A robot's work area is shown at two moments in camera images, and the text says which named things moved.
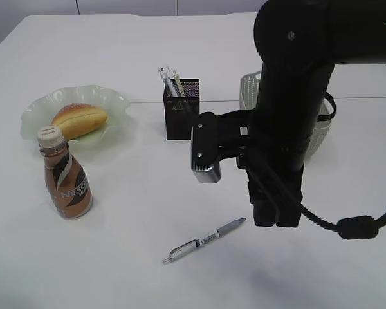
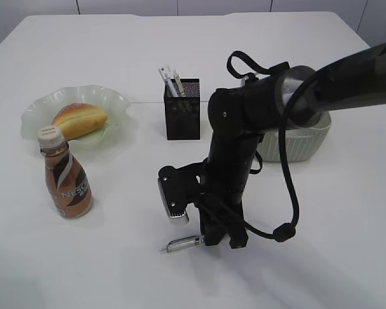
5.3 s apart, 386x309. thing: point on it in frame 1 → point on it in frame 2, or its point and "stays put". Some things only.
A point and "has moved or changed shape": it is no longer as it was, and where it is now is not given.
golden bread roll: [77, 119] stays put
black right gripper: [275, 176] → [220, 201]
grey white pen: [189, 245] has moved or changed shape
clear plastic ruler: [165, 74] stays put
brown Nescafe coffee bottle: [65, 179] stays put
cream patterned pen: [179, 84] stays put
